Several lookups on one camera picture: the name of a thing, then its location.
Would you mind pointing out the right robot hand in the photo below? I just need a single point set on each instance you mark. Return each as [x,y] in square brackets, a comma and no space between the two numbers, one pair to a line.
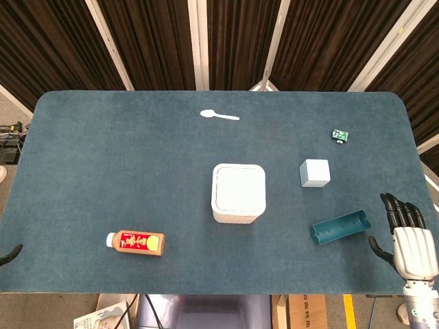
[413,248]

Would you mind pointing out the robot base body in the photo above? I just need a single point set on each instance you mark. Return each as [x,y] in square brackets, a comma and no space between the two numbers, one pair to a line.
[205,312]

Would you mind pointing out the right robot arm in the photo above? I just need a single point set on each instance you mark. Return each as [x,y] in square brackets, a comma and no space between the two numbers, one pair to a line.
[420,305]

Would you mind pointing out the white square container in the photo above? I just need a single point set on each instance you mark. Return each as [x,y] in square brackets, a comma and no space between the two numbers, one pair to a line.
[238,193]

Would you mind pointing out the teal curved tray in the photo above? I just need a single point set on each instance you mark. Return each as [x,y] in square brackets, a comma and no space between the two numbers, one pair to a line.
[339,228]

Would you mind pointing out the light blue cube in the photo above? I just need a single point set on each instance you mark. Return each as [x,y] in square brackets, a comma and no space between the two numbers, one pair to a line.
[315,173]

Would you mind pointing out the brown cardboard box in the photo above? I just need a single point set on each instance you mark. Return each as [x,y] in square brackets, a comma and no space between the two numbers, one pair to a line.
[302,312]

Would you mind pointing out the small green toy car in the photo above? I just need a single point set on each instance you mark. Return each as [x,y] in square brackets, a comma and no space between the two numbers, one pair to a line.
[340,134]

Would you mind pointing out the white plastic spoon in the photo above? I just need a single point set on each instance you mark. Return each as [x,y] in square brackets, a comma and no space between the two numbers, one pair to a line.
[217,115]

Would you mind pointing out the brown tea bottle red label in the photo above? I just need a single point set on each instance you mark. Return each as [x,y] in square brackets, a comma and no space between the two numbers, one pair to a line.
[137,242]

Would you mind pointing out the blue table mat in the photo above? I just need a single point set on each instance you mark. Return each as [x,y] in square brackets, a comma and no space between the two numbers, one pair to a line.
[137,171]

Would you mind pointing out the printed paper bag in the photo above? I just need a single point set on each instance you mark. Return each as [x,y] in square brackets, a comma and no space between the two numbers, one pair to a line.
[103,317]

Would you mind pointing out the dark brown curtain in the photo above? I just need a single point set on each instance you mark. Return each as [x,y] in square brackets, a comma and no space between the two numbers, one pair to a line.
[161,41]

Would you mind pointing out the black power strip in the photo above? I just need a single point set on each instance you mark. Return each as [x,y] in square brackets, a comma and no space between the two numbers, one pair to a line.
[8,150]

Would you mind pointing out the white shoe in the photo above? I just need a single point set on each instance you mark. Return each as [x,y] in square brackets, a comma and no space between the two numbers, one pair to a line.
[2,174]

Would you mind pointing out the white partition frame post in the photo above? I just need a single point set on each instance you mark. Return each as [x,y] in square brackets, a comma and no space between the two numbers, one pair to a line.
[271,51]
[200,44]
[109,44]
[385,44]

